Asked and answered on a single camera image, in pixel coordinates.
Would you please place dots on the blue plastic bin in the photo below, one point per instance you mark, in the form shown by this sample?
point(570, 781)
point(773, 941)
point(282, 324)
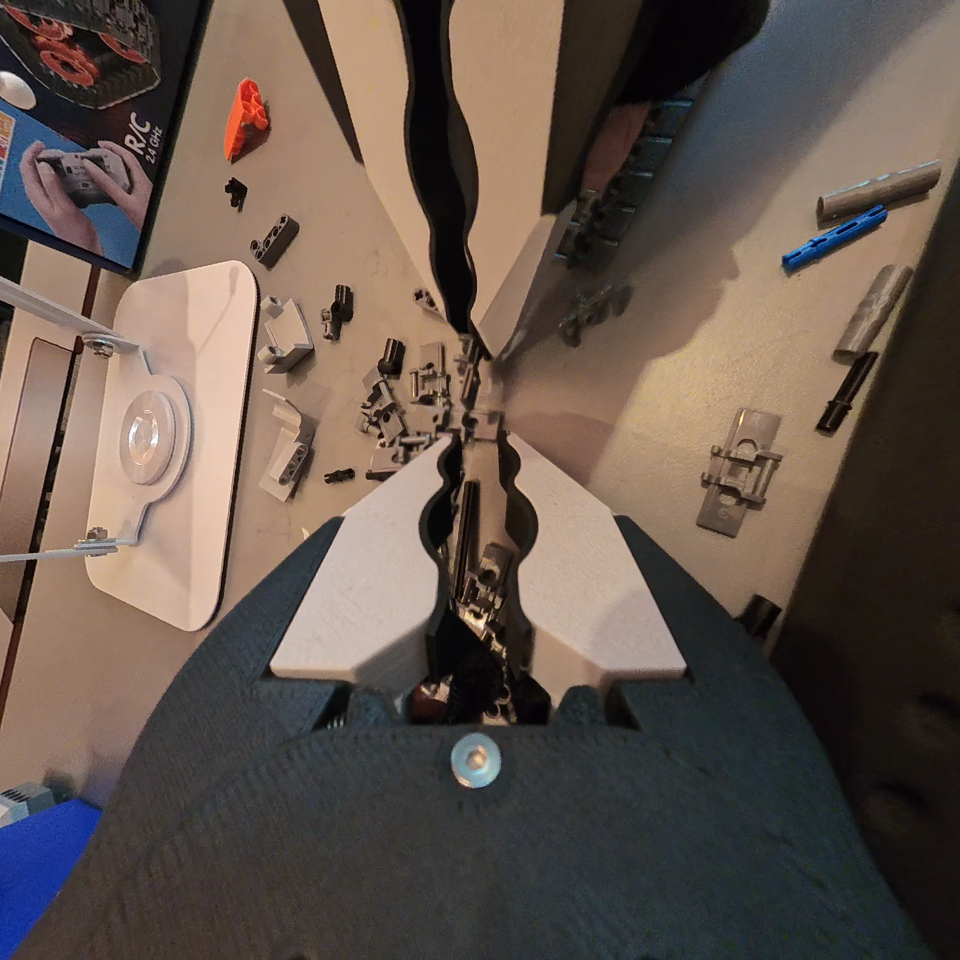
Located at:
point(37, 877)

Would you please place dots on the black long axle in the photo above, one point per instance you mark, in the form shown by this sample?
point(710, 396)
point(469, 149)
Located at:
point(465, 540)

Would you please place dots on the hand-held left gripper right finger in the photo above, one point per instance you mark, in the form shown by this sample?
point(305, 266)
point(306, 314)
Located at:
point(592, 592)

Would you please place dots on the grey angled holed beam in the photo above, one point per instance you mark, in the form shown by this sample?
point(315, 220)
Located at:
point(274, 240)

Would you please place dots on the grey tube connector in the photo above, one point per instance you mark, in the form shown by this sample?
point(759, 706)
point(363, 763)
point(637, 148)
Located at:
point(877, 191)

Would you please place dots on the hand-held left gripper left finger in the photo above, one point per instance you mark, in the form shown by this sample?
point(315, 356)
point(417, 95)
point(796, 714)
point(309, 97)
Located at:
point(360, 592)

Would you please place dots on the grey perforated beam assembly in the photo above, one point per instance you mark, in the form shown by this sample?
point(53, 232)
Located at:
point(427, 298)

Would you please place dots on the small black pin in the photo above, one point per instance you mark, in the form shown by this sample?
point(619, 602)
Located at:
point(339, 475)

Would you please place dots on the white rounded tray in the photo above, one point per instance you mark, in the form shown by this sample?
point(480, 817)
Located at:
point(202, 337)

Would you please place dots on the black square connector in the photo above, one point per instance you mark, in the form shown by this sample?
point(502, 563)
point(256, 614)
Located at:
point(759, 613)

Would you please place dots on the pale blue book stand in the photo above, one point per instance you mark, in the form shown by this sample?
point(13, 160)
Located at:
point(154, 431)

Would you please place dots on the pale grey toothed piece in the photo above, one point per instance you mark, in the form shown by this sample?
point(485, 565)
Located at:
point(30, 799)

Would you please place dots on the pale curved panel with pins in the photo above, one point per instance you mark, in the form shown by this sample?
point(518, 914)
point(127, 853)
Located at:
point(285, 334)

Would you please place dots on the grey plate with clips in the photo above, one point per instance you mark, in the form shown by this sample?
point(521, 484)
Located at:
point(739, 472)

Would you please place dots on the grey forked connector piece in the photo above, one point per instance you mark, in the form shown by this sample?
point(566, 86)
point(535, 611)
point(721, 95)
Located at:
point(592, 307)

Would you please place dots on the orange plastic wedge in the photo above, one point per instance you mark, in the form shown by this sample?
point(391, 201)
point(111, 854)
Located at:
point(244, 120)

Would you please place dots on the black angled connector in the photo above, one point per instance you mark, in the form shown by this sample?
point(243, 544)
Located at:
point(235, 191)

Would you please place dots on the black round connector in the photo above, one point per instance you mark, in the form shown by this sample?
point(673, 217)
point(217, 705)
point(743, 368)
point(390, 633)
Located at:
point(390, 356)

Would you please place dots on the pile of grey clip plates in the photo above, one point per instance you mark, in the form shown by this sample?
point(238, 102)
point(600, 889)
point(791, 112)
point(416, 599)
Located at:
point(431, 382)

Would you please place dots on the grey tube with black axle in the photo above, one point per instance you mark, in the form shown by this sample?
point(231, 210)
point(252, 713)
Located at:
point(870, 315)

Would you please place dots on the pale grey angled panel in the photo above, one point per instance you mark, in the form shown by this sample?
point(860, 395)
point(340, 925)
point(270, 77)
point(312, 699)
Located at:
point(285, 450)

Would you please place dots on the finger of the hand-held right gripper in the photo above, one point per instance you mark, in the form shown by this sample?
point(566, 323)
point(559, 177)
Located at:
point(367, 75)
point(510, 90)

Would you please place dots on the toy set cardboard box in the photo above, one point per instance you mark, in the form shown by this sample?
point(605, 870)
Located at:
point(75, 150)

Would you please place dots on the person's right hand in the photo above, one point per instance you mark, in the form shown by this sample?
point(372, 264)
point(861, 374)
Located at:
point(619, 146)

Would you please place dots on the blue plastic pin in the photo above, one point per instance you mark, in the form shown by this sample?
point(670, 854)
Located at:
point(832, 236)

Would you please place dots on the black and grey connector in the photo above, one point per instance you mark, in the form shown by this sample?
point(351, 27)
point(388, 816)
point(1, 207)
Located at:
point(336, 311)

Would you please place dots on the grey clip plate assembly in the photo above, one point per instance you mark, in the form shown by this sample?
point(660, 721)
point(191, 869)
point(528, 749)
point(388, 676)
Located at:
point(600, 232)

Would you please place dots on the black dimpled foam pad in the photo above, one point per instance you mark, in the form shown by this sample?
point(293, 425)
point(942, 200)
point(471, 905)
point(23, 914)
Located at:
point(900, 525)

